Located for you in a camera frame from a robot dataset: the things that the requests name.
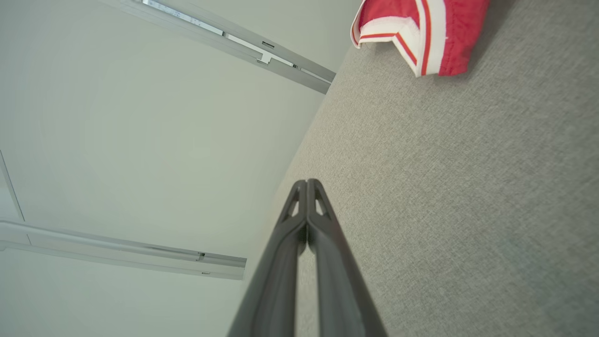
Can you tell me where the grey fabric sofa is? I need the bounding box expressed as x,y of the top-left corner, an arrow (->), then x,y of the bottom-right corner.
241,0 -> 599,337

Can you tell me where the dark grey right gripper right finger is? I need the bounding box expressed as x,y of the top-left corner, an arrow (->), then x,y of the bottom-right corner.
307,178 -> 388,337

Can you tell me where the red Bulls jersey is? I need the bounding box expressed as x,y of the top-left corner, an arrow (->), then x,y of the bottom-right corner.
351,0 -> 491,78

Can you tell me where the aluminium wall rail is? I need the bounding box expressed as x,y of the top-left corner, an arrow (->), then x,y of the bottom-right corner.
0,220 -> 248,281
99,0 -> 337,95

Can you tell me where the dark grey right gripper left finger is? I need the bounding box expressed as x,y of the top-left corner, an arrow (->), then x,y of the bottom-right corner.
227,179 -> 308,337

